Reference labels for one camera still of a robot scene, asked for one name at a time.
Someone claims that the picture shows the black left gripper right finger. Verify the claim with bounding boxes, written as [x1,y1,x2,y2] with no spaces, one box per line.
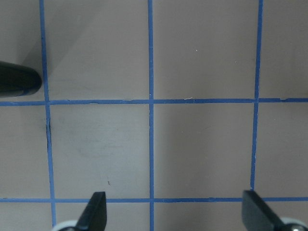
[242,191,285,231]

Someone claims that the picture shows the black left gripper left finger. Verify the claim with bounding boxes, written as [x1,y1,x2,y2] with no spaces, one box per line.
[76,192,107,231]

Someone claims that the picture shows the dark glass wine bottle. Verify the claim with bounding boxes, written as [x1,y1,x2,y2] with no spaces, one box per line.
[0,61,42,98]

